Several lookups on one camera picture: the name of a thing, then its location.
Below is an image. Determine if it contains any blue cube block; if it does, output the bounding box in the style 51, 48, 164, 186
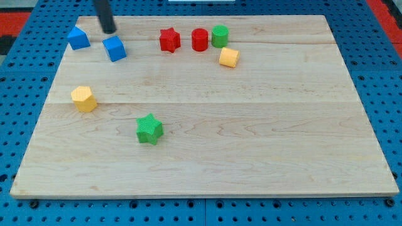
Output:
102, 36, 127, 62

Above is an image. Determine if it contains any light wooden board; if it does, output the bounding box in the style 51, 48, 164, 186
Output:
10, 15, 399, 200

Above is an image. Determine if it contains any green star block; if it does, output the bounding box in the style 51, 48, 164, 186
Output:
136, 113, 164, 145

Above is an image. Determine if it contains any yellow cylinder block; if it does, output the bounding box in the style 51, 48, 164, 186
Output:
219, 47, 240, 68

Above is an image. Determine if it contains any red cylinder block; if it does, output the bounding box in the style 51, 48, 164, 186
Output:
192, 28, 209, 51

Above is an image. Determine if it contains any red star block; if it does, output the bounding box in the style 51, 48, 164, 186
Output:
159, 28, 181, 53

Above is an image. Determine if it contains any green cylinder block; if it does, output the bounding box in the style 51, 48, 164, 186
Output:
211, 24, 229, 48

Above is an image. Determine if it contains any yellow hexagon block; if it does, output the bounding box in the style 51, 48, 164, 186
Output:
71, 86, 97, 112

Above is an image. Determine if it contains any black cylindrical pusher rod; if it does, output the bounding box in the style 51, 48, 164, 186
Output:
92, 0, 117, 34

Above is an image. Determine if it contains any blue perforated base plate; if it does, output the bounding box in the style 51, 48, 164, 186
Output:
1, 0, 401, 225

